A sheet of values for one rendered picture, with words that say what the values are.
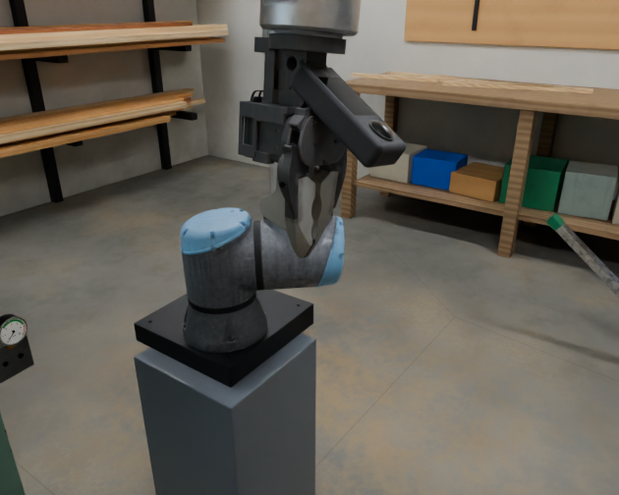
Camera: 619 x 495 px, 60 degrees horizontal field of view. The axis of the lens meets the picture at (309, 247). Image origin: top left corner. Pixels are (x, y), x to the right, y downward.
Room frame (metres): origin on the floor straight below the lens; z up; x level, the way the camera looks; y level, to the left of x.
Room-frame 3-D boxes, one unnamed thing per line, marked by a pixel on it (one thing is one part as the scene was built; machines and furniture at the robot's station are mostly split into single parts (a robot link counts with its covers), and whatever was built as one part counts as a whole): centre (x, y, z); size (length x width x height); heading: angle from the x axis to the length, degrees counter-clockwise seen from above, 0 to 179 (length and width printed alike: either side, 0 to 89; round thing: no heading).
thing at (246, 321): (1.05, 0.19, 0.65); 0.19 x 0.19 x 0.10
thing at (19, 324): (0.96, 0.63, 0.65); 0.06 x 0.04 x 0.08; 149
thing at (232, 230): (1.05, 0.19, 0.79); 0.17 x 0.15 x 0.18; 95
